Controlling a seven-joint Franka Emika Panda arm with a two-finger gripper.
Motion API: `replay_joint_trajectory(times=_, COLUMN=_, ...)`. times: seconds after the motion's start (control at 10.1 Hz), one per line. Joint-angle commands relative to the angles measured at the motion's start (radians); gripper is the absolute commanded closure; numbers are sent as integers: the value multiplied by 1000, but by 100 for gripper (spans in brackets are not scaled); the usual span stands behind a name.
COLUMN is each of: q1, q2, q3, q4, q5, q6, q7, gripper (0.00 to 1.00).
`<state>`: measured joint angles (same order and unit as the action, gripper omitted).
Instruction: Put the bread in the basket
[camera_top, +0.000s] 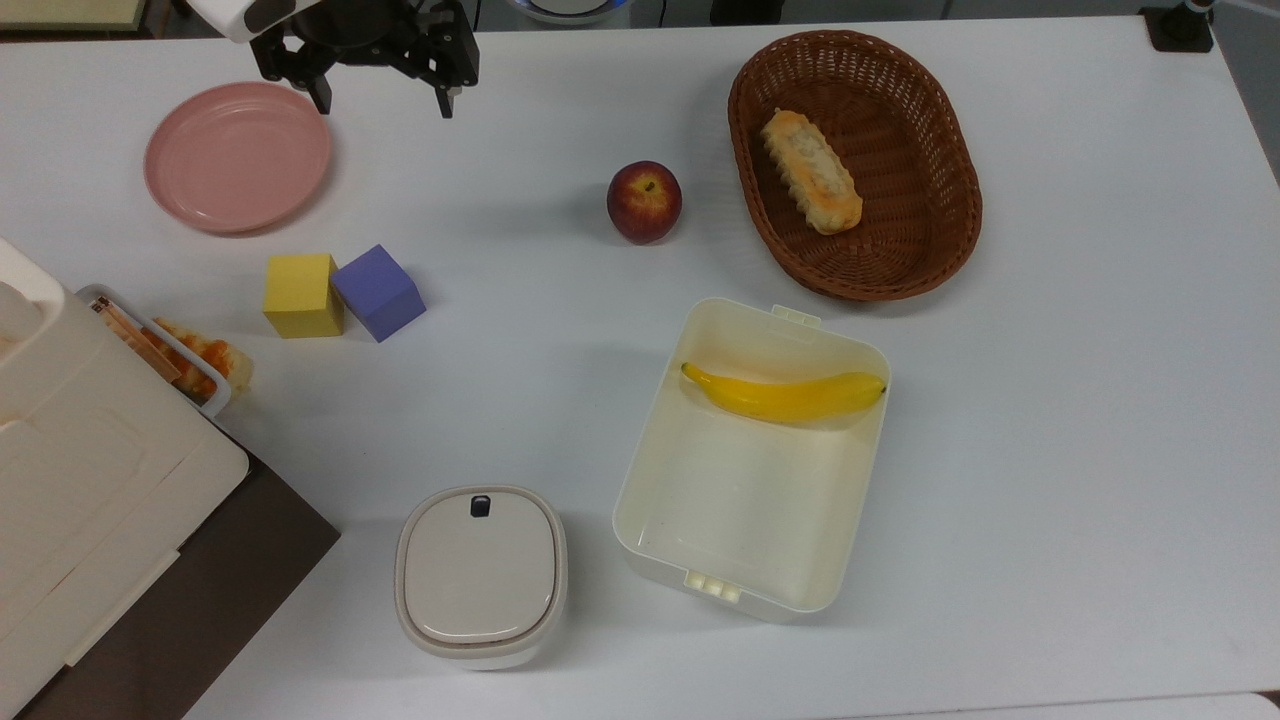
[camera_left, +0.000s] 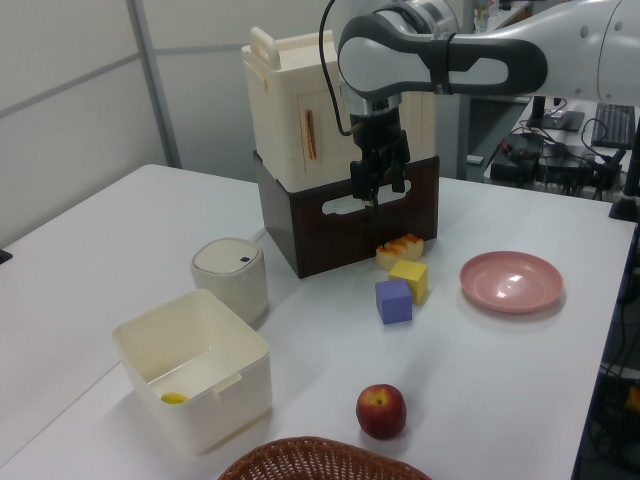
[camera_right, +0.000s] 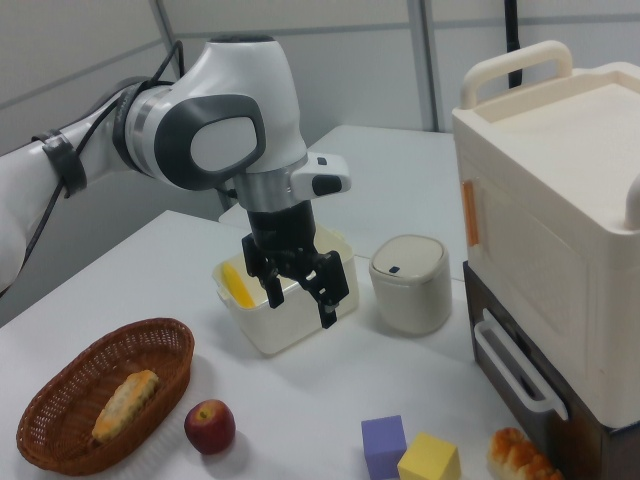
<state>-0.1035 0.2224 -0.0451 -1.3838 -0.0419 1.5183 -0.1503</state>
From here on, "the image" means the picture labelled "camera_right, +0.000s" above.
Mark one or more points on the cream plastic cabinet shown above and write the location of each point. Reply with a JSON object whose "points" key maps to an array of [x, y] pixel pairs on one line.
{"points": [[555, 210]]}

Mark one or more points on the red apple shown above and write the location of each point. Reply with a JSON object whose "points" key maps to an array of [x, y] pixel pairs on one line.
{"points": [[209, 426]]}

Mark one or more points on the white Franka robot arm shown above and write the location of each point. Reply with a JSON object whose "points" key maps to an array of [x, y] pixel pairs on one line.
{"points": [[165, 105]]}

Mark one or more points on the small white trash bin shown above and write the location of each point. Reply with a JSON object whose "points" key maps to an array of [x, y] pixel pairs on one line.
{"points": [[411, 285]]}

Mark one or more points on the braided glazed bread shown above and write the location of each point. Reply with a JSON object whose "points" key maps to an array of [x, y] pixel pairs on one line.
{"points": [[520, 457]]}

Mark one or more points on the white square plastic container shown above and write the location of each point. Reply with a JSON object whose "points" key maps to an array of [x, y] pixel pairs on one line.
{"points": [[292, 310]]}

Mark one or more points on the yellow foam cube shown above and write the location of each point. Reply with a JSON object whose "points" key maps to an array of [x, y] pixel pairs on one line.
{"points": [[430, 460]]}

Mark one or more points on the yellow banana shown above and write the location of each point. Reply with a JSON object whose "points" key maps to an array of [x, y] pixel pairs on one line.
{"points": [[237, 287]]}

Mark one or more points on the black pole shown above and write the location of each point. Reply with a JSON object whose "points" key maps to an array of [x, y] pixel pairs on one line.
{"points": [[513, 45]]}

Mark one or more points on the dark brown drawer unit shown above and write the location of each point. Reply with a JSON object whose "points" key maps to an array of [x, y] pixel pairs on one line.
{"points": [[575, 415]]}

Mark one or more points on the purple foam cube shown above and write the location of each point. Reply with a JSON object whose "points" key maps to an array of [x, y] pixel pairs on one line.
{"points": [[383, 445]]}

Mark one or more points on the brown wicker basket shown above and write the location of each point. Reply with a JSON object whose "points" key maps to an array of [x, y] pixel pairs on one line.
{"points": [[65, 405]]}

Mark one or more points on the flat crusty bread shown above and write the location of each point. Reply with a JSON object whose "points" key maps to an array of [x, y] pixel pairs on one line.
{"points": [[125, 406]]}

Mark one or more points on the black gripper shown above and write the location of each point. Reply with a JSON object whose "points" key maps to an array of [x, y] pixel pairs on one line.
{"points": [[285, 235]]}

